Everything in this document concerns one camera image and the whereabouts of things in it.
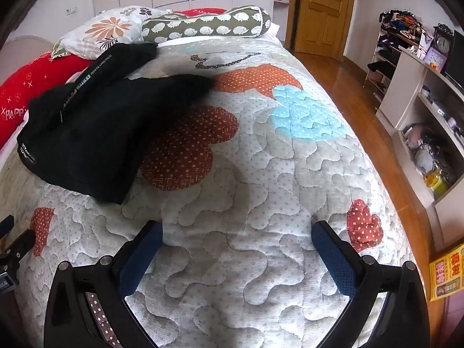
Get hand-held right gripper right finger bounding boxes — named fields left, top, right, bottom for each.
left=312, top=219, right=430, bottom=348

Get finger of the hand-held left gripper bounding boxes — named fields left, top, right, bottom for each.
left=0, top=215, right=15, bottom=240
left=4, top=229, right=35, bottom=262

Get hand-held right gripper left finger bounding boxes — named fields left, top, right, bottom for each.
left=43, top=220, right=164, bottom=348

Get black pants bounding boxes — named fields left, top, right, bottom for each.
left=16, top=42, right=214, bottom=205

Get yellow printed box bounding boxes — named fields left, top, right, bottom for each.
left=429, top=243, right=464, bottom=302

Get quilted heart-print bedspread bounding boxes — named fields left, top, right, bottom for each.
left=0, top=36, right=417, bottom=348

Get yellow bottle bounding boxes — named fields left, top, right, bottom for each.
left=424, top=172, right=449, bottom=197

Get red pillow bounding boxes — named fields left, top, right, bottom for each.
left=177, top=7, right=230, bottom=19
left=0, top=51, right=93, bottom=149

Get white shelf unit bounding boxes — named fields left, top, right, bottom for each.
left=375, top=45, right=464, bottom=247

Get beige padded headboard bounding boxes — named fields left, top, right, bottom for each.
left=0, top=35, right=55, bottom=77

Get white shoe rack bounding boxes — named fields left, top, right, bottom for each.
left=364, top=11, right=436, bottom=104

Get white floral pillow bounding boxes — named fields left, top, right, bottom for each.
left=51, top=5, right=175, bottom=60

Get black television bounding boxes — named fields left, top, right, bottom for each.
left=444, top=31, right=464, bottom=91

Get green spotted bolster pillow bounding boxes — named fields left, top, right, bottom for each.
left=141, top=6, right=272, bottom=44

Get black ornate clock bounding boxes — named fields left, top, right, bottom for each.
left=433, top=23, right=454, bottom=54

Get wooden door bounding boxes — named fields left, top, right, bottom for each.
left=293, top=0, right=358, bottom=59

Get pile of clothes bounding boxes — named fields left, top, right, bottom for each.
left=379, top=9, right=434, bottom=40

